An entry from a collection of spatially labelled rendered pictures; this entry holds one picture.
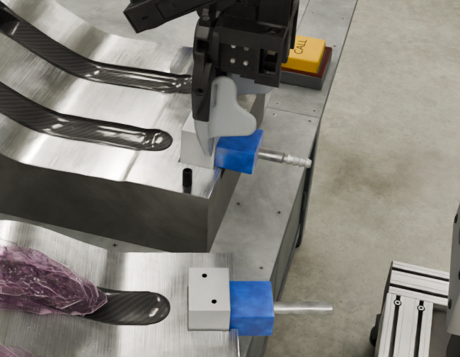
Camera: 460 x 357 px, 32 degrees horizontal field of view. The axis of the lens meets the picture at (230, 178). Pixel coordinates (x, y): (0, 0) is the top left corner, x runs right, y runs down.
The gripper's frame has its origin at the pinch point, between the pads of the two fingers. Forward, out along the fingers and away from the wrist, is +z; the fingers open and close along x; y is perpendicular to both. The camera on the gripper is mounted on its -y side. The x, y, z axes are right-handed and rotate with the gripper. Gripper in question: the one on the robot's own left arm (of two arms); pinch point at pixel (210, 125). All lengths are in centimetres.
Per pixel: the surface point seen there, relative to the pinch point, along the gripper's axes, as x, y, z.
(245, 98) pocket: 13.5, 0.6, 5.6
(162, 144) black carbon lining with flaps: 0.0, -5.2, 3.7
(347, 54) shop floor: 166, 1, 92
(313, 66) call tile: 28.6, 6.3, 9.4
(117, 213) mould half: -6.9, -7.8, 8.3
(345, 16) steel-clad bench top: 48, 8, 12
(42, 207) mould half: -6.9, -16.4, 9.8
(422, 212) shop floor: 98, 31, 92
